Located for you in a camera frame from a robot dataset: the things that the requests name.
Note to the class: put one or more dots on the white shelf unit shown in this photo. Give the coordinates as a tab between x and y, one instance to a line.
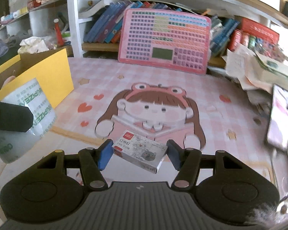
74	12

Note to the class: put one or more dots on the pink learning tablet board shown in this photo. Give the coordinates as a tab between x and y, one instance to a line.
165	38

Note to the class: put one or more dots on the row of blue books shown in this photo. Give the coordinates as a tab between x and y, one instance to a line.
108	27

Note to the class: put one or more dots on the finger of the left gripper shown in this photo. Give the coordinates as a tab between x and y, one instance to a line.
15	118

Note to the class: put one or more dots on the pink plush pig toy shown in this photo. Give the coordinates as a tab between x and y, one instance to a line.
8	80

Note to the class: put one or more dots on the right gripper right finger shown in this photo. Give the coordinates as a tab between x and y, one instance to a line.
187	163

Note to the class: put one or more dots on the white tissue pack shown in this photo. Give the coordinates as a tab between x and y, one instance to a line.
34	45

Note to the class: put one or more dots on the stack of papers and books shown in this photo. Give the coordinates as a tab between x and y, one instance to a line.
254	70

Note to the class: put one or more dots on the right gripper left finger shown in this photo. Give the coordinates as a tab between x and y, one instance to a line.
92	162

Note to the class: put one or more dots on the black smartphone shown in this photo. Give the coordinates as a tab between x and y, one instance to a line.
277	129

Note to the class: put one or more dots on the red white bottle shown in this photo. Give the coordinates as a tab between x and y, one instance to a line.
58	33

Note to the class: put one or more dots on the red dictionary book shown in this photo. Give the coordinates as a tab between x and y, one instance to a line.
258	30

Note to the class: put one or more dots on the yellow cardboard box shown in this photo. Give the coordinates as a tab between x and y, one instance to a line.
51	69

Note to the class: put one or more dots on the small eraser box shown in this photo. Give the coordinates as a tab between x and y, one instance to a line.
140	151

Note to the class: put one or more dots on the clear packing tape roll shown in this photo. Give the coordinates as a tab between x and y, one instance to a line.
14	145

